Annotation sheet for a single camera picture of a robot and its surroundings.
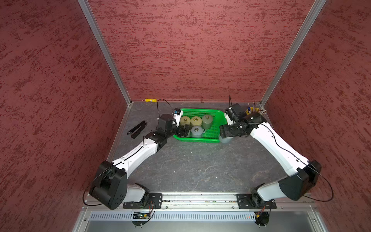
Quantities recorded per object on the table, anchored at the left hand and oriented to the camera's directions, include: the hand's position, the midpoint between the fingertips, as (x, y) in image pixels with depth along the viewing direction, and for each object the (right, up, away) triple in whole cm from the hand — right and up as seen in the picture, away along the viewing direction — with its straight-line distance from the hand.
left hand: (183, 125), depth 84 cm
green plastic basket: (+19, -8, +16) cm, 26 cm away
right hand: (+25, -5, -6) cm, 26 cm away
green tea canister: (+16, +2, +16) cm, 23 cm away
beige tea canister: (0, +3, +13) cm, 14 cm away
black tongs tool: (-34, -4, +17) cm, 38 cm away
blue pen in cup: (+48, +10, +19) cm, 52 cm away
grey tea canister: (+8, -4, +8) cm, 12 cm away
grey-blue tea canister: (+24, -8, -5) cm, 26 cm away
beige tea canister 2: (+8, +2, +13) cm, 16 cm away
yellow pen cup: (+49, +11, +19) cm, 54 cm away
